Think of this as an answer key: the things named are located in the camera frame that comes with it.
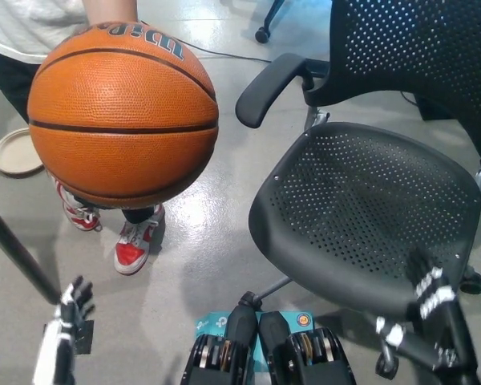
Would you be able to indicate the orange Wilson basketball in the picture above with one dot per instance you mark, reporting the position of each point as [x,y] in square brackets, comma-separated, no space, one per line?
[120,120]

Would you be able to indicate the black perforated office chair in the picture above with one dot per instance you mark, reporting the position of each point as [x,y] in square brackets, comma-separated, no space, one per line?
[364,208]

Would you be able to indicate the black chair leg with caster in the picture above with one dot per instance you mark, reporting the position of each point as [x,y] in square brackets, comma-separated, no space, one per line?
[264,34]

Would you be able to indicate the black robot left body block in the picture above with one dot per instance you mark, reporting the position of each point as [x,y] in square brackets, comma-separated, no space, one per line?
[212,365]

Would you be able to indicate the person in white shirt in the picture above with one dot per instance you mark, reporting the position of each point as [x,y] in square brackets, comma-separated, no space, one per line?
[20,24]

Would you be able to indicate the red white left sneaker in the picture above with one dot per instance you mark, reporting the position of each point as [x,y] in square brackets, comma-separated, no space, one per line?
[133,250]

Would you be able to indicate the red white sneaker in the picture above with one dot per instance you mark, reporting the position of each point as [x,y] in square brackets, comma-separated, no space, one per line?
[80,218]
[133,250]

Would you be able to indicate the teal TP-Link box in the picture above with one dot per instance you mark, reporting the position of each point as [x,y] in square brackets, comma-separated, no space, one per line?
[212,321]

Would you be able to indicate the red white right sneaker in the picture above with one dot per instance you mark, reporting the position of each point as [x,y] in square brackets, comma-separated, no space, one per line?
[80,218]

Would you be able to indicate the flat black floor box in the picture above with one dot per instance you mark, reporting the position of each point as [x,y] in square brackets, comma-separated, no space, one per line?
[437,108]

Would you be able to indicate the black tape patch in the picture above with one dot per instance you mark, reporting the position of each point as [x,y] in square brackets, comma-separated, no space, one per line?
[84,339]

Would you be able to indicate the black table leg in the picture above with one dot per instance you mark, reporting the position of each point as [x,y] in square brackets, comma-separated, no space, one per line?
[20,252]

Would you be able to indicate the beige round plate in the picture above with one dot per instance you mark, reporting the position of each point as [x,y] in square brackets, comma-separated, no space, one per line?
[12,154]

